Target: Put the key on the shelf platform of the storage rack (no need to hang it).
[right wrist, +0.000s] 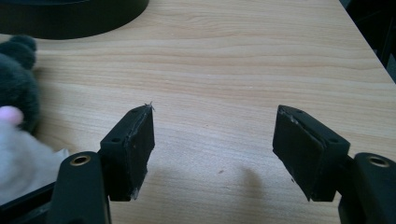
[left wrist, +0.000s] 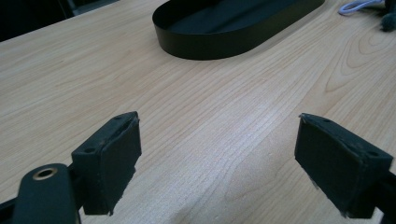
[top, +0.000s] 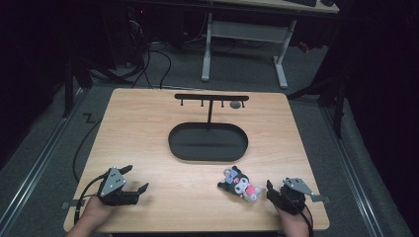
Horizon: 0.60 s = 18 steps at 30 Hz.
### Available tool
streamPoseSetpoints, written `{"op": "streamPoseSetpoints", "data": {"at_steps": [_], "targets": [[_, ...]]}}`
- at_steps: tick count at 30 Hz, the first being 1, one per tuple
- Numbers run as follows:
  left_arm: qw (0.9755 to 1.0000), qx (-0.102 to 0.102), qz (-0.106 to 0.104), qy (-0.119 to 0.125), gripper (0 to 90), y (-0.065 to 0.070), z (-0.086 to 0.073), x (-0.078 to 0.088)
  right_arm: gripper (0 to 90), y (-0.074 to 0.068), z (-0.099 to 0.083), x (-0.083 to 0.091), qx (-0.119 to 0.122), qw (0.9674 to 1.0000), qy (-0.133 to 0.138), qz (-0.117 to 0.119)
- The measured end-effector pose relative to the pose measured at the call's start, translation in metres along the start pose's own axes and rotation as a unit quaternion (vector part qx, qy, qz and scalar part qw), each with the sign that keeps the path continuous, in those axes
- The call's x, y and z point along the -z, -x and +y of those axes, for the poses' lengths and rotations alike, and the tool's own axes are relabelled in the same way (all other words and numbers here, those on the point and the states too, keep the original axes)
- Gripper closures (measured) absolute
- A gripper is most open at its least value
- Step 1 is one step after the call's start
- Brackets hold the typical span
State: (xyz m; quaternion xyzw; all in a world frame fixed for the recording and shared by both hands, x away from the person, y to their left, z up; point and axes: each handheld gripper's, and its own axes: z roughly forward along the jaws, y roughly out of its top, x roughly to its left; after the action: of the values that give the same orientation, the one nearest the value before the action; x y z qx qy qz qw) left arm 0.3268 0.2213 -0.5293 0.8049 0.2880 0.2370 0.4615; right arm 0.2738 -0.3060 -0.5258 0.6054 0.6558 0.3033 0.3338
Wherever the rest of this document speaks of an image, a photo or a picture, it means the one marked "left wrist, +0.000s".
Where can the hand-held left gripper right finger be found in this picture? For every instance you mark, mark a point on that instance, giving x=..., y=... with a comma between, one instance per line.
x=336, y=165

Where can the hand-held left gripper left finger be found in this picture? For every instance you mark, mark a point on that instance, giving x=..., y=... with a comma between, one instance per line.
x=109, y=161

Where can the dark fuzzy object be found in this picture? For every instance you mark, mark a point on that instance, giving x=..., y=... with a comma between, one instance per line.
x=389, y=18

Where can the black oval tray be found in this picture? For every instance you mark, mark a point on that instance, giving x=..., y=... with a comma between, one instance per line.
x=224, y=34

